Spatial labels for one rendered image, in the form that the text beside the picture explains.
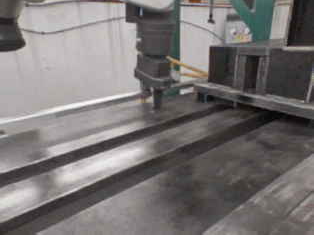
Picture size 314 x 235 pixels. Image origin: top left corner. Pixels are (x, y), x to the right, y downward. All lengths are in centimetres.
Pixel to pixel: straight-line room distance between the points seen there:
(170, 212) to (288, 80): 34
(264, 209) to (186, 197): 8
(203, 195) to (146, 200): 6
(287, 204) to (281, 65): 29
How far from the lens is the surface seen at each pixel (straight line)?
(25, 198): 32
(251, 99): 52
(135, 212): 26
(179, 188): 28
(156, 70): 53
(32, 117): 49
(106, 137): 42
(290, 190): 29
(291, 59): 49
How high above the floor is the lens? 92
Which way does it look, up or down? 19 degrees down
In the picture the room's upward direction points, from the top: 2 degrees counter-clockwise
